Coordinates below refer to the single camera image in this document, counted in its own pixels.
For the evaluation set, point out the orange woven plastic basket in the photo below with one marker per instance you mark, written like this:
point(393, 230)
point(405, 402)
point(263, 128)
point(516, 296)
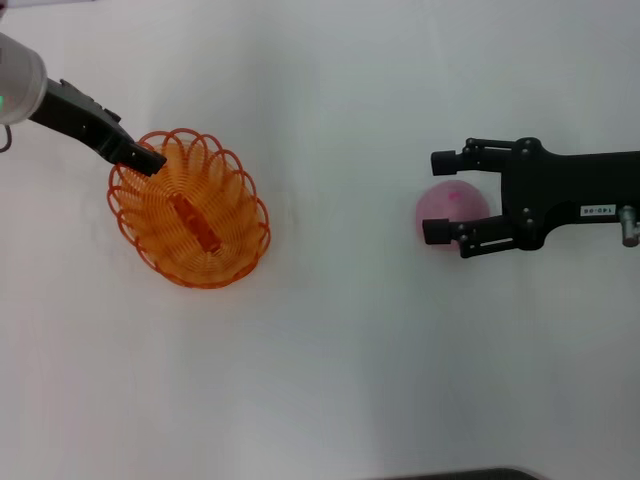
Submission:
point(210, 215)

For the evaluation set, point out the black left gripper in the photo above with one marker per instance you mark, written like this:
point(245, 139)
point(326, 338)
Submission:
point(75, 117)

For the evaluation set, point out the pink peach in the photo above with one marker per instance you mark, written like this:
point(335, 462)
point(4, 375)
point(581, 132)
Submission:
point(450, 205)

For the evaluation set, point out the silver metal plug connector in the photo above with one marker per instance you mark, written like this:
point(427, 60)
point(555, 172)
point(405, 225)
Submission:
point(627, 225)

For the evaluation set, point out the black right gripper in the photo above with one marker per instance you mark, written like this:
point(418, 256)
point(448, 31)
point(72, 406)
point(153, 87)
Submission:
point(560, 185)

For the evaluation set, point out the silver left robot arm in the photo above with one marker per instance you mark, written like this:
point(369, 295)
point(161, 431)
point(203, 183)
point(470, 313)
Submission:
point(20, 80)

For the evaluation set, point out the black robot torso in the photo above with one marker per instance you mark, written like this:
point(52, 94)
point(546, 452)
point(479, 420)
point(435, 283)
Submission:
point(465, 476)

